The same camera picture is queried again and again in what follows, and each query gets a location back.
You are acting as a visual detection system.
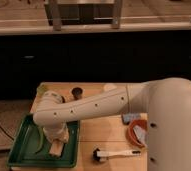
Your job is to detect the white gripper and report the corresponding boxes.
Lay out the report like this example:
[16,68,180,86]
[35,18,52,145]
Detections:
[43,123,69,157]

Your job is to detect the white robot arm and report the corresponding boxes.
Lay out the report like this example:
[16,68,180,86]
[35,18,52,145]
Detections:
[33,78,191,171]

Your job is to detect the green plastic tray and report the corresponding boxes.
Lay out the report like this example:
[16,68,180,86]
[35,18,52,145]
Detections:
[8,115,80,168]

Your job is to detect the green chili pepper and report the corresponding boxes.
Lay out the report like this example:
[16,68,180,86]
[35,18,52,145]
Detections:
[35,126,44,154]

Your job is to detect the white black dish brush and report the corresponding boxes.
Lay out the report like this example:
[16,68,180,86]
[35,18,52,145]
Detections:
[93,148,141,162]

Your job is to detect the blue grey sponge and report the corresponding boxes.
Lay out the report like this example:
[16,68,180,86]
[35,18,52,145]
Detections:
[122,113,141,125]

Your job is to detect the grey blue cloth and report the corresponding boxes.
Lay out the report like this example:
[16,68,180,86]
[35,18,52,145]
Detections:
[134,126,147,146]

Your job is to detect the orange bowl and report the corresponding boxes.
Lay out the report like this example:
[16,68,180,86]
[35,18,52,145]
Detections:
[126,119,147,148]

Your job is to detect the black cable left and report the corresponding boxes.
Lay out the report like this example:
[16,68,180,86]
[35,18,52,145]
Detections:
[0,112,15,142]

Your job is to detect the grey metal stool frame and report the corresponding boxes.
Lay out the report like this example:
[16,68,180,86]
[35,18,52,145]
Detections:
[44,0,123,30]

